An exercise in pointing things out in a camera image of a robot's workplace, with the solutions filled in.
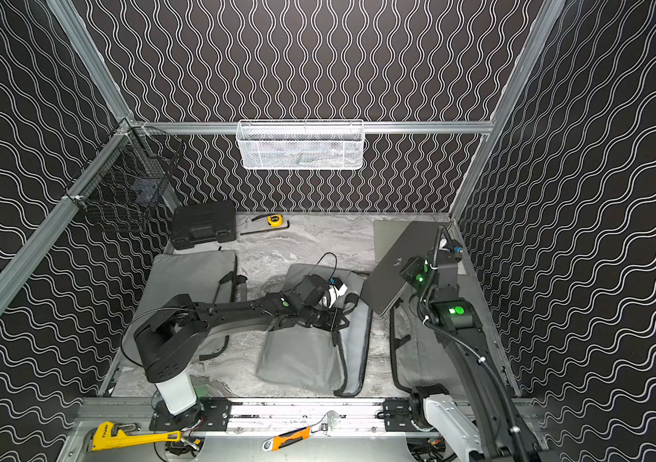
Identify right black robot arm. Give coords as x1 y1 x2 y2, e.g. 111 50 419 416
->
401 225 557 461

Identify silver laptop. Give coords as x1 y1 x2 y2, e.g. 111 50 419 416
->
373 221 447 276

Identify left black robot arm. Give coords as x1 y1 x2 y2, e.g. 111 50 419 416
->
133 275 360 430

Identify yellow tape measure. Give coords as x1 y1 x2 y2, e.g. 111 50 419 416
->
252 214 285 228

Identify black plastic tool case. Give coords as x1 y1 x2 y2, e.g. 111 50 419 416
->
170 200 237 250

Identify black wire basket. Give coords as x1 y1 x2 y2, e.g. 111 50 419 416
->
67 121 185 234

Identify white wire mesh basket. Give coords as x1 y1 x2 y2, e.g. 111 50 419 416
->
235 119 366 171

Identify black hex key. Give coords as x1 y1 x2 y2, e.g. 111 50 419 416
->
239 221 290 237

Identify yellow pipe wrench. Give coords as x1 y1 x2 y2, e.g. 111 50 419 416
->
86 421 204 452

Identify orange adjustable wrench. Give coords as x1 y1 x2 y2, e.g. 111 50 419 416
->
262 410 341 452

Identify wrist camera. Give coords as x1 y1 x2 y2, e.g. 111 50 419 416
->
323 276 348 308
439 241 463 261

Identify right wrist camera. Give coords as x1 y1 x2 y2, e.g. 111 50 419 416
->
439 241 463 261

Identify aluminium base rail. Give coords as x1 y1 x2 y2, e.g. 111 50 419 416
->
148 397 537 435

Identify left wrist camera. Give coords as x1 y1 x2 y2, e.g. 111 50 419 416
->
323 276 348 308

